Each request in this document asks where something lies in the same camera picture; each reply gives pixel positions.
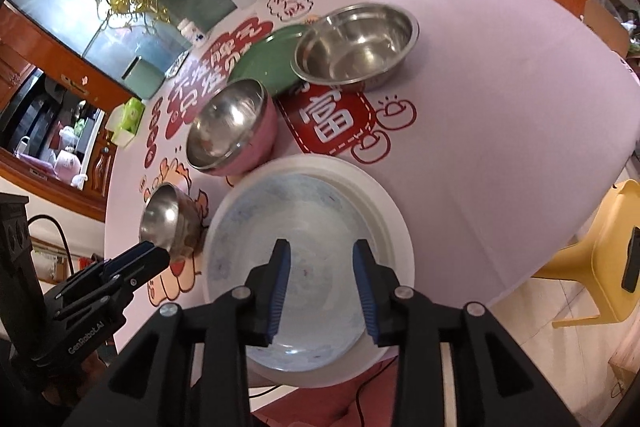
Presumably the large steel bowl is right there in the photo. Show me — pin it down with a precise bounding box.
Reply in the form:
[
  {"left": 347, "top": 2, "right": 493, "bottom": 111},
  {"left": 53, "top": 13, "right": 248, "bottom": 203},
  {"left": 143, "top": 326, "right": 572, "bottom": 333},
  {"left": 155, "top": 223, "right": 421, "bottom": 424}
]
[{"left": 290, "top": 3, "right": 420, "bottom": 92}]

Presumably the cardboard box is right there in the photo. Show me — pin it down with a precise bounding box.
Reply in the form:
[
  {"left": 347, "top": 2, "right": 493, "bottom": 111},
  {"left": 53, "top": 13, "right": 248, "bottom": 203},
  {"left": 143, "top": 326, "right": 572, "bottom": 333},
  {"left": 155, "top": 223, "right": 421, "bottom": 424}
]
[{"left": 582, "top": 0, "right": 640, "bottom": 58}]

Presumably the small steel bowl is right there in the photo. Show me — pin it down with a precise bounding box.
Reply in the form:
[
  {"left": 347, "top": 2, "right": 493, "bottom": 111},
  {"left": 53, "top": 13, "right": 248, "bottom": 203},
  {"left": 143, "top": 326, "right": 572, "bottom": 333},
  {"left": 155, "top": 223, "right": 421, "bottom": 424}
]
[{"left": 138, "top": 183, "right": 201, "bottom": 264}]

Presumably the pill blister pack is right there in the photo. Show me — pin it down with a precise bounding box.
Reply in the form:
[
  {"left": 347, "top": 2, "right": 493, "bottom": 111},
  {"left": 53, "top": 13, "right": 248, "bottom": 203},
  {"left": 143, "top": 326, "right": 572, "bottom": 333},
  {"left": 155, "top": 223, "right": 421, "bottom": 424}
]
[{"left": 165, "top": 49, "right": 193, "bottom": 80}]

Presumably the white pill bottle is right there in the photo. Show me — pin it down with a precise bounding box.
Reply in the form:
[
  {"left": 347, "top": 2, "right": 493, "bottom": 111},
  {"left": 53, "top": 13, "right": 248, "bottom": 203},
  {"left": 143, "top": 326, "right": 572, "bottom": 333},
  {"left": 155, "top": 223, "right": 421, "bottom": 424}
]
[{"left": 177, "top": 19, "right": 208, "bottom": 44}]

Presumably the green tissue box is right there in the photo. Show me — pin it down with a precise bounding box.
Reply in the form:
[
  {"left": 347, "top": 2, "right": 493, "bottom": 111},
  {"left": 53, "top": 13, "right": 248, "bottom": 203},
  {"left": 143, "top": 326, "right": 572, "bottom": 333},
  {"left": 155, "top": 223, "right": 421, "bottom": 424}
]
[{"left": 107, "top": 97, "right": 147, "bottom": 150}]

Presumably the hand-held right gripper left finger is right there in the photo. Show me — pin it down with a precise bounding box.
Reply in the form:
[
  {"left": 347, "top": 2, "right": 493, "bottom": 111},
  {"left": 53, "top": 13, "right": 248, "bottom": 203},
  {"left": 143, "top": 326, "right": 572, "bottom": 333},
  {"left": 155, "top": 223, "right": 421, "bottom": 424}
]
[{"left": 65, "top": 238, "right": 292, "bottom": 427}]

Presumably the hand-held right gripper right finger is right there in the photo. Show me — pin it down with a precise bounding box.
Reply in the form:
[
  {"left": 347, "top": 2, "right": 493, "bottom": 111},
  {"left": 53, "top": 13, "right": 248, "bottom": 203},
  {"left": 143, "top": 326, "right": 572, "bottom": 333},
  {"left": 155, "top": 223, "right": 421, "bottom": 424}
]
[{"left": 352, "top": 238, "right": 596, "bottom": 427}]

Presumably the large white plate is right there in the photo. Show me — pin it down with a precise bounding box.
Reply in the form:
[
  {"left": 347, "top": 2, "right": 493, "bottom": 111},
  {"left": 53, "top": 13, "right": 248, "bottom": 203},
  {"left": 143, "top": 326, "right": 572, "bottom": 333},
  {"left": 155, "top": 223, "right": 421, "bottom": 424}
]
[{"left": 201, "top": 155, "right": 416, "bottom": 389}]

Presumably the wooden kitchen cabinet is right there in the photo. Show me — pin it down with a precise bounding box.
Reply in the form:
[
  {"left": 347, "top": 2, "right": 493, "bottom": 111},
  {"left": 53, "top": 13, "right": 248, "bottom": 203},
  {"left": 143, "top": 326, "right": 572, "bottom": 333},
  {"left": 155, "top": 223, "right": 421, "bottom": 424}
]
[{"left": 0, "top": 42, "right": 121, "bottom": 223}]

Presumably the black cable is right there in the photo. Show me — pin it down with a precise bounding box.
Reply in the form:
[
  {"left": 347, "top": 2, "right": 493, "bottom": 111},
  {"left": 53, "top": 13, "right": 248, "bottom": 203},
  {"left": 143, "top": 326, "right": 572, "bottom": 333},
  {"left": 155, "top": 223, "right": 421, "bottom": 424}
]
[
  {"left": 27, "top": 216, "right": 76, "bottom": 278},
  {"left": 247, "top": 354, "right": 398, "bottom": 427}
]

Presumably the green plate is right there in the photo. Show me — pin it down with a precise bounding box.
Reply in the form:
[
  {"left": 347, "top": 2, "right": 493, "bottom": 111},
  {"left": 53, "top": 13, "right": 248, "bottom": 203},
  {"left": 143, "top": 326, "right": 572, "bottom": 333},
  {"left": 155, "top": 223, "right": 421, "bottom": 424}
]
[{"left": 227, "top": 24, "right": 321, "bottom": 96}]

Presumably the blue patterned plate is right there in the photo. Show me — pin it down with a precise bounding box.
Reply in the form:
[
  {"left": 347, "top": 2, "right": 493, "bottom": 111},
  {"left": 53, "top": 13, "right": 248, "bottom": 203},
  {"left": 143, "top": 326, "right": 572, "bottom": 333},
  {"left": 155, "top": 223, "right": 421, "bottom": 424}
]
[{"left": 204, "top": 173, "right": 396, "bottom": 370}]

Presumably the pink-sided steel bowl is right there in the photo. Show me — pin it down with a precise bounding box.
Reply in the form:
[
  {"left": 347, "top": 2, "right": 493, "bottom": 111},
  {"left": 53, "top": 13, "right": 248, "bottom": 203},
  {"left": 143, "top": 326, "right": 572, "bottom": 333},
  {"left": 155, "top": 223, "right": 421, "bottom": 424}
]
[{"left": 186, "top": 78, "right": 277, "bottom": 176}]

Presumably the pink floral cooker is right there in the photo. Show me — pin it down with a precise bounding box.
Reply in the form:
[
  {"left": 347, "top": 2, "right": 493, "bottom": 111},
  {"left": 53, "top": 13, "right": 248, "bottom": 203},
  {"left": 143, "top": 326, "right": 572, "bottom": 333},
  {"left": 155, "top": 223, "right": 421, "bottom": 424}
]
[{"left": 52, "top": 152, "right": 83, "bottom": 180}]

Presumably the green canister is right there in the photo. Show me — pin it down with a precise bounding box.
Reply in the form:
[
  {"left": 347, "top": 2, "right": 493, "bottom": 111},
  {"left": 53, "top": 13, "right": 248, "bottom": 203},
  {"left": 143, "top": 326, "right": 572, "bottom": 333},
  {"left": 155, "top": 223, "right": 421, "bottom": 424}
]
[{"left": 121, "top": 55, "right": 166, "bottom": 100}]

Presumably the black flat device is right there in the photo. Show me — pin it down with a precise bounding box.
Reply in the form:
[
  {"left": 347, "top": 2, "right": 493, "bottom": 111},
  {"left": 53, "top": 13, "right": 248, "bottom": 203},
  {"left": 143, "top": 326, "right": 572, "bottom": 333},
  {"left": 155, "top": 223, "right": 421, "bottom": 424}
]
[{"left": 621, "top": 227, "right": 640, "bottom": 293}]

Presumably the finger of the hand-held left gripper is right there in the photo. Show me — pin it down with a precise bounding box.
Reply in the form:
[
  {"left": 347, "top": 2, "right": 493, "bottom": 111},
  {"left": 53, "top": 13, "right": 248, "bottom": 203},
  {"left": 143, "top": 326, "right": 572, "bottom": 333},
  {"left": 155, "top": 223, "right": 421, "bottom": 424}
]
[
  {"left": 70, "top": 241, "right": 153, "bottom": 283},
  {"left": 54, "top": 247, "right": 172, "bottom": 315}
]

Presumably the yellow plastic chair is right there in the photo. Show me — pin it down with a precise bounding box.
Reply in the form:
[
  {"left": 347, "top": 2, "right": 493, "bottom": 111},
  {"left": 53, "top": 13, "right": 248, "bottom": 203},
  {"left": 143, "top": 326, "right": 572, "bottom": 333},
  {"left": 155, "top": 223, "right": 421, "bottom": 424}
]
[{"left": 530, "top": 179, "right": 640, "bottom": 330}]

